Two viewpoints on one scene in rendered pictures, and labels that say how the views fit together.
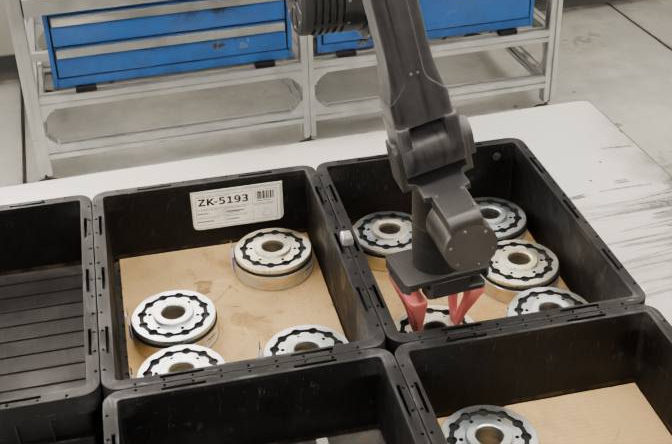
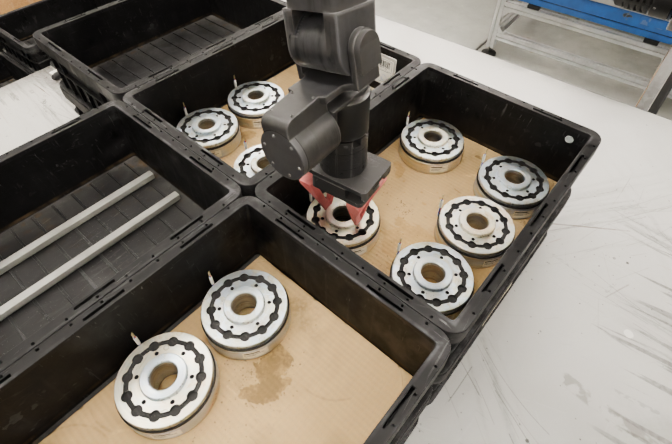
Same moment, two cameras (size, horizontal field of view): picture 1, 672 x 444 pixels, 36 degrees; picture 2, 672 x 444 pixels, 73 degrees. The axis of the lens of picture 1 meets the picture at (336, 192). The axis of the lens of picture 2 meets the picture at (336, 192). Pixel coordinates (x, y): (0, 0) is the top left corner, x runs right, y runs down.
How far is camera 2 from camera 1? 0.88 m
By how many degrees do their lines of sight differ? 43
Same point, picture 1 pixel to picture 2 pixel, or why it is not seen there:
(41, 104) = (505, 6)
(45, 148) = (495, 31)
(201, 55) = (612, 17)
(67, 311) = not seen: hidden behind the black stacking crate
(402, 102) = not seen: outside the picture
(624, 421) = (361, 397)
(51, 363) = not seen: hidden behind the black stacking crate
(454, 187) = (311, 94)
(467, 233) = (275, 138)
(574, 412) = (344, 352)
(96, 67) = not seen: outside the picture
